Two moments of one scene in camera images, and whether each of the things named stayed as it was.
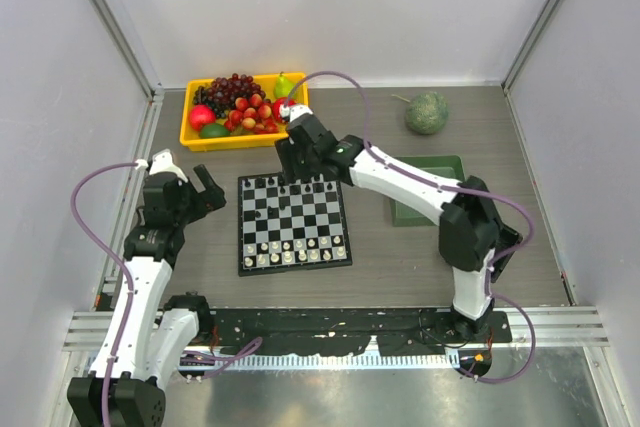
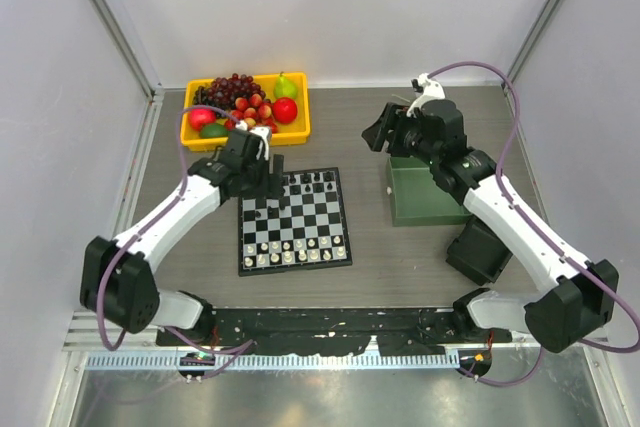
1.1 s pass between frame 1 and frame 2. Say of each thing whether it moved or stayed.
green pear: stayed
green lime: stayed
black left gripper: moved
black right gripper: moved
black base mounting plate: stayed
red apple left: stayed
